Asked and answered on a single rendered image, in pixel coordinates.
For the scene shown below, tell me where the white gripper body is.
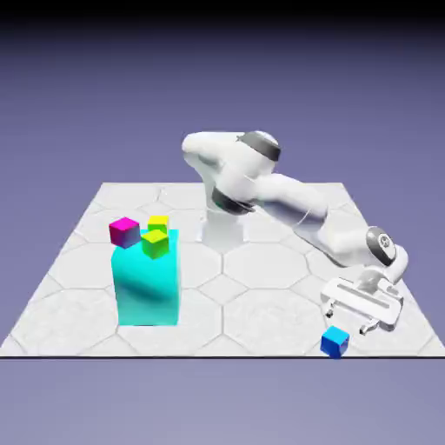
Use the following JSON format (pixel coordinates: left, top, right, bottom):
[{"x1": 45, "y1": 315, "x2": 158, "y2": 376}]
[{"x1": 320, "y1": 276, "x2": 405, "y2": 332}]

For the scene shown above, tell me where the small blue cube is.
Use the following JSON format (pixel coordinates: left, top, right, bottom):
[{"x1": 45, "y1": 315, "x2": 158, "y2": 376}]
[{"x1": 320, "y1": 325, "x2": 351, "y2": 360}]

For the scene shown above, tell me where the small yellow cube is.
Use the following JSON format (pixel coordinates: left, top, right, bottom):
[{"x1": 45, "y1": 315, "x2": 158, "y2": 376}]
[
  {"x1": 140, "y1": 229, "x2": 170, "y2": 261},
  {"x1": 147, "y1": 215, "x2": 170, "y2": 235}
]

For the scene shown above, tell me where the small magenta cube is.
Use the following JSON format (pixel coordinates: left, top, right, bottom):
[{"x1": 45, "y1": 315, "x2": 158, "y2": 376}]
[{"x1": 108, "y1": 216, "x2": 142, "y2": 250}]

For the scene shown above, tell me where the large cyan box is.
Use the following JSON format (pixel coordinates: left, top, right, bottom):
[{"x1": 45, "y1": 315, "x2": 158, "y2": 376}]
[{"x1": 110, "y1": 228, "x2": 181, "y2": 327}]

